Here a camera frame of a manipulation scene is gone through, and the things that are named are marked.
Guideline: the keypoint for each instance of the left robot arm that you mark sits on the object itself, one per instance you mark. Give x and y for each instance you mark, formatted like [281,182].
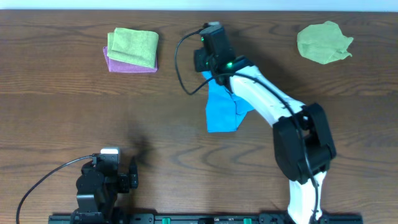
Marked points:
[98,188]

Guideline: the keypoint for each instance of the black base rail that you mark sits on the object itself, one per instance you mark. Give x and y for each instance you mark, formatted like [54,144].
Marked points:
[263,218]

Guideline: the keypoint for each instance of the crumpled yellow-green cloth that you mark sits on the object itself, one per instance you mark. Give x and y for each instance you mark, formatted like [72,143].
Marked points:
[323,43]

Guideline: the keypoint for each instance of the folded green cloth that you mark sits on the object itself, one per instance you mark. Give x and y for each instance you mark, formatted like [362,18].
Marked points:
[137,47]

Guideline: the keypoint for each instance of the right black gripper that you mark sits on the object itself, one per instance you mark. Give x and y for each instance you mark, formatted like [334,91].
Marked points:
[198,64]

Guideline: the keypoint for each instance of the folded purple cloth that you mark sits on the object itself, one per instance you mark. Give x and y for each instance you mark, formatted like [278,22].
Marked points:
[121,67]

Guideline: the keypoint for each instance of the blue microfiber cloth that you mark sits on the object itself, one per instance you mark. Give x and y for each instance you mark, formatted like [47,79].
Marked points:
[224,110]

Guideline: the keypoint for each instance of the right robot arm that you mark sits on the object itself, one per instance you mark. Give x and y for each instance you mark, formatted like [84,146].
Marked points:
[303,145]

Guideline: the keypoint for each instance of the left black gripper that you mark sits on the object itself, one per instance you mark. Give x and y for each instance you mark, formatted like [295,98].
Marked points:
[133,175]

